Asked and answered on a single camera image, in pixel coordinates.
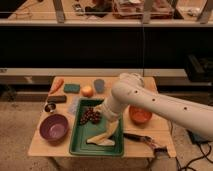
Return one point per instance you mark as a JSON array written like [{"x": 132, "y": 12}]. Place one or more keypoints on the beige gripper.
[{"x": 111, "y": 117}]

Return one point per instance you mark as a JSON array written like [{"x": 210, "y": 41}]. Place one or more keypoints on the green sponge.
[{"x": 71, "y": 88}]

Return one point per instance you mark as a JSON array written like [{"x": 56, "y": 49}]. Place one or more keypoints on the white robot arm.
[{"x": 129, "y": 90}]

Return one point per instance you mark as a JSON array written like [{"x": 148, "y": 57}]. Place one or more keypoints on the red bowl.
[{"x": 139, "y": 115}]

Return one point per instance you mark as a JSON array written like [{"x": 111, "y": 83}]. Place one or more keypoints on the purple bowl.
[{"x": 54, "y": 127}]

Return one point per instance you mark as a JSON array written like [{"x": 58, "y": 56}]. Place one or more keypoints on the bunch of dark grapes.
[{"x": 90, "y": 115}]

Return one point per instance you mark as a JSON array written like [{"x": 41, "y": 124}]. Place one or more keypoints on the grey blue cup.
[{"x": 99, "y": 85}]

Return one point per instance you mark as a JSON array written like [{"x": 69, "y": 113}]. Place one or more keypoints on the wooden table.
[{"x": 157, "y": 128}]

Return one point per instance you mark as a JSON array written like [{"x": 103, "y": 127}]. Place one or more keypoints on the orange carrot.
[{"x": 56, "y": 86}]

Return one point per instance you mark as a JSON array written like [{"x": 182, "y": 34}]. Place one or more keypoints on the black rectangular block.
[{"x": 57, "y": 99}]

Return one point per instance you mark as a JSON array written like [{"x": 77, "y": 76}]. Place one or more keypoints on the small metal cup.
[{"x": 50, "y": 107}]

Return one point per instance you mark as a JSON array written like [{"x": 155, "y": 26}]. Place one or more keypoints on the black power adapter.
[{"x": 200, "y": 138}]

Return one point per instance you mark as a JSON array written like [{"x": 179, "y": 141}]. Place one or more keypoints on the black handled knife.
[{"x": 147, "y": 140}]

